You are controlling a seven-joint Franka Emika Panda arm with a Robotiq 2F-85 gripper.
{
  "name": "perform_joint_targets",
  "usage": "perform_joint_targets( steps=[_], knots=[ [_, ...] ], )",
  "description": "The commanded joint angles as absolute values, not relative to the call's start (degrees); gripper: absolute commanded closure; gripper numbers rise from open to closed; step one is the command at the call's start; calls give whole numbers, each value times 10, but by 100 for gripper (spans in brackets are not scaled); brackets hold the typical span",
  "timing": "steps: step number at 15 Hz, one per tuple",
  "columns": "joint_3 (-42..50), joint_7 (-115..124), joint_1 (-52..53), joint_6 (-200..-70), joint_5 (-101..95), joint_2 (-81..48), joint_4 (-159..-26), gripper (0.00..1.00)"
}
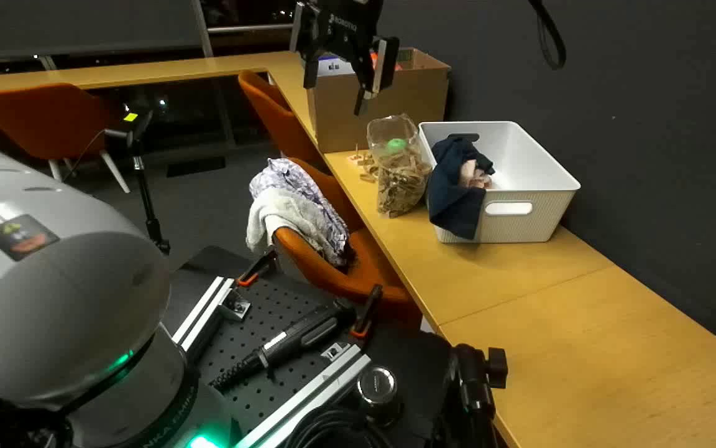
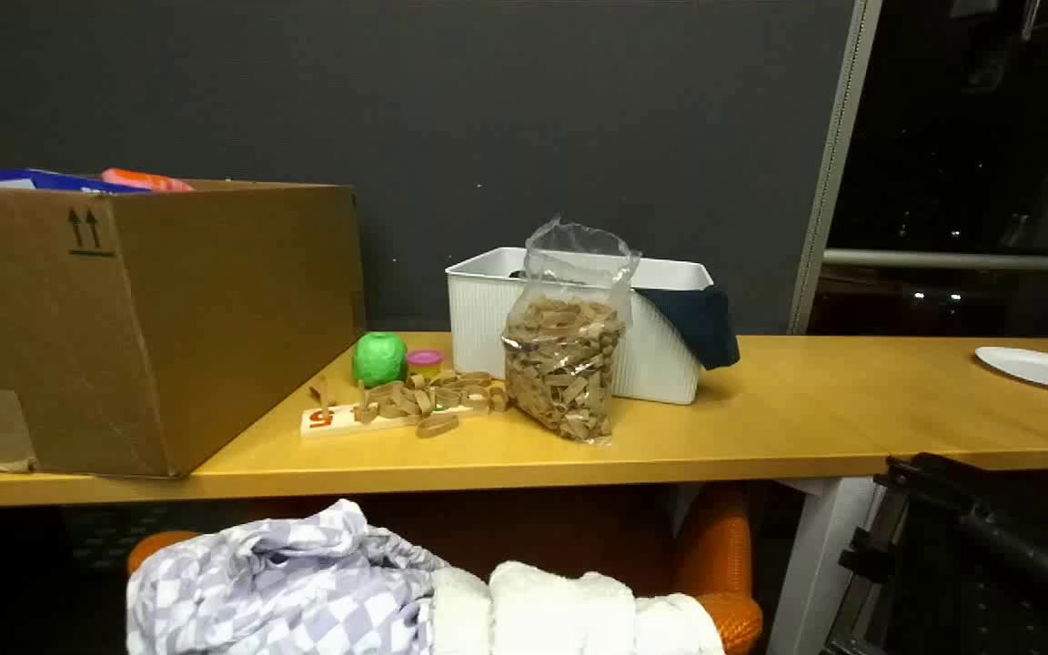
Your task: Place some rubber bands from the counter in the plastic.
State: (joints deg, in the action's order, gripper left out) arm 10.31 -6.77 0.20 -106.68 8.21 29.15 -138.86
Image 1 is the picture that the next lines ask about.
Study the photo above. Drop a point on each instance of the black camera tripod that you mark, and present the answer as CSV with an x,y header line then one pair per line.
x,y
148,189

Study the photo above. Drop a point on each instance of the blue flat item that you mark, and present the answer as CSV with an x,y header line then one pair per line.
x,y
336,61

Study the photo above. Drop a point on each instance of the aluminium rail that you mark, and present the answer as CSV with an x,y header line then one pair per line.
x,y
206,311
313,393

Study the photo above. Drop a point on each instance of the large oval tan rubber band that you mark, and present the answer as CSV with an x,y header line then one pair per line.
x,y
357,159

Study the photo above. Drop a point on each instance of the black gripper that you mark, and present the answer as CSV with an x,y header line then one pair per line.
x,y
336,24

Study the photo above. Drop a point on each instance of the clear plastic bag of bands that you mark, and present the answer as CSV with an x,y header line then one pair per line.
x,y
400,178

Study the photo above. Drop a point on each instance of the round metal knob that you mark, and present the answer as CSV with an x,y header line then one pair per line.
x,y
376,387

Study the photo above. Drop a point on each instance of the black perforated breadboard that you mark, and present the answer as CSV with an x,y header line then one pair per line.
x,y
291,320

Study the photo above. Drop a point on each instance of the dark blue cloth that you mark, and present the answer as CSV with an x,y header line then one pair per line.
x,y
457,203

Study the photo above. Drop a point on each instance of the white towel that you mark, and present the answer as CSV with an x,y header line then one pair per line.
x,y
272,214

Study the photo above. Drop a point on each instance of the black camera on stand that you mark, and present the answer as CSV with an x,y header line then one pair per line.
x,y
473,398

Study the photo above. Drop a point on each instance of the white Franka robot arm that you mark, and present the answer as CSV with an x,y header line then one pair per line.
x,y
52,307

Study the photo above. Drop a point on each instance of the brown cardboard box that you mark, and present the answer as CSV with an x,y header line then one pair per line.
x,y
412,91

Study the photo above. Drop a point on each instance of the black pen-shaped tool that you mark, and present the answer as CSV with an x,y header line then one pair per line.
x,y
279,347

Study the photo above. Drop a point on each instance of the green ball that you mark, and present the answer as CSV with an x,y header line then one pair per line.
x,y
396,146

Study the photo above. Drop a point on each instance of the white patterned cloth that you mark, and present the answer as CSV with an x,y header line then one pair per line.
x,y
313,195

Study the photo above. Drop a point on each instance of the white plastic bin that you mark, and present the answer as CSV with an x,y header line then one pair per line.
x,y
523,178

